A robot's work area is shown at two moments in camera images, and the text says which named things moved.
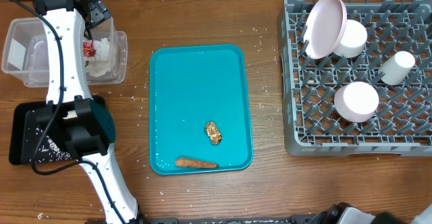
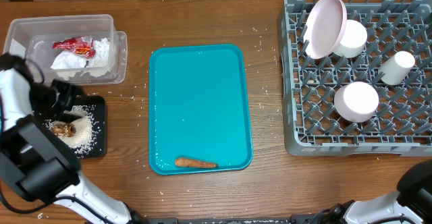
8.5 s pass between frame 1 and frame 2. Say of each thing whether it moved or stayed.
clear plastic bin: stayed
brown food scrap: moved
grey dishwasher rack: stayed
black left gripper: moved
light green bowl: stayed
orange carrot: stayed
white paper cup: stayed
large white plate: stayed
